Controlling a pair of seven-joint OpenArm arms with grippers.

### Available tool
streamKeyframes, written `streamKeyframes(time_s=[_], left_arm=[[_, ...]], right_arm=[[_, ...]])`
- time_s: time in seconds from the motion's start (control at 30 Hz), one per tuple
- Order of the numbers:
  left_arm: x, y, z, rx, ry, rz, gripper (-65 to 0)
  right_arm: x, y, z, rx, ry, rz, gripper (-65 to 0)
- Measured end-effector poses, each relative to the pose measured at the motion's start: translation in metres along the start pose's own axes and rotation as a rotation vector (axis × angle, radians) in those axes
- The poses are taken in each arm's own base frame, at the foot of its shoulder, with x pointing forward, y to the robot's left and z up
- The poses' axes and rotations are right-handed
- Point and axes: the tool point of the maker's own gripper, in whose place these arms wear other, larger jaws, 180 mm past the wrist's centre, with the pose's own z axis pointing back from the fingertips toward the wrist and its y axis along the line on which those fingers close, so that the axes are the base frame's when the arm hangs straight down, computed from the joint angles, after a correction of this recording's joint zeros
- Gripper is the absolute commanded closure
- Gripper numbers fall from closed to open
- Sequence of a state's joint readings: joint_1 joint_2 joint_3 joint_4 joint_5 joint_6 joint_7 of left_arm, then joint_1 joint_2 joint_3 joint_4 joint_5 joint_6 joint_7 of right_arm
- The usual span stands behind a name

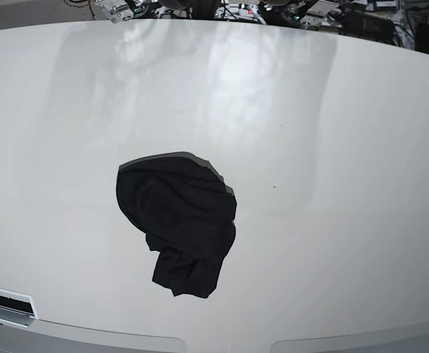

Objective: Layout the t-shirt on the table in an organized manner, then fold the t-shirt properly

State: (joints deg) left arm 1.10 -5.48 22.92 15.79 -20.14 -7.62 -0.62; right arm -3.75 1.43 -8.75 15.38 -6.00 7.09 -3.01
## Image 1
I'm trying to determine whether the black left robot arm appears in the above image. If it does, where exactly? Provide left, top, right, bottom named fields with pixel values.
left=258, top=0, right=345, bottom=29

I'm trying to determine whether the black t-shirt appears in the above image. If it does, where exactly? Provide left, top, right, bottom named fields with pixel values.
left=116, top=151, right=237, bottom=299

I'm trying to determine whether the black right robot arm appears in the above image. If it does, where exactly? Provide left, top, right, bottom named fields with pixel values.
left=94, top=0, right=152, bottom=24

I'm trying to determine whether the white power strip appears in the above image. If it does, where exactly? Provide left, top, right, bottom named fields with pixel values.
left=213, top=3, right=270, bottom=19

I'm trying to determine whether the black box behind table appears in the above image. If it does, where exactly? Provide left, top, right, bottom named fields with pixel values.
left=341, top=11, right=395, bottom=41

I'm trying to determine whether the white slotted table fixture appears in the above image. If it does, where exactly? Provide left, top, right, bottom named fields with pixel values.
left=0, top=288, right=39, bottom=329

